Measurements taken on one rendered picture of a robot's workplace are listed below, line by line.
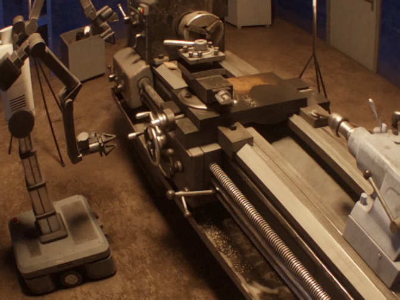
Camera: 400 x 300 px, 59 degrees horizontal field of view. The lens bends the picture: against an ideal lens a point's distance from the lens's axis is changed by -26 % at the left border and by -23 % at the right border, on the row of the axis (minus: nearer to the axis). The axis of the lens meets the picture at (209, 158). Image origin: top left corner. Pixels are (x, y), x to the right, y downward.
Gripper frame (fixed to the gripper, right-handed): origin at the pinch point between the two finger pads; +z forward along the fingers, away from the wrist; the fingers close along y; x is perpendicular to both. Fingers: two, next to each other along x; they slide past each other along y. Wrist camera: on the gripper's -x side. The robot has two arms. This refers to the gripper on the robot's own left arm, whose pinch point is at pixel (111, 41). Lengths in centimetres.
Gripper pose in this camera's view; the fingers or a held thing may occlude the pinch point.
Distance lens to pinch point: 221.2
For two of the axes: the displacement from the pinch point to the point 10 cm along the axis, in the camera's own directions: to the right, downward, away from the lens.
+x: -7.5, 6.6, -0.6
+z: 4.4, 5.7, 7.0
